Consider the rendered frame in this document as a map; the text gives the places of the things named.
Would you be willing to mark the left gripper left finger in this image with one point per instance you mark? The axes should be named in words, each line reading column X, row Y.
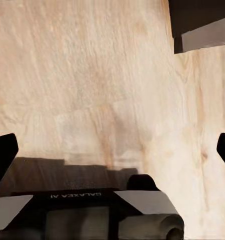
column 9, row 148

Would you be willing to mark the fridge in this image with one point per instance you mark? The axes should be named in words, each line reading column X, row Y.
column 197, row 24

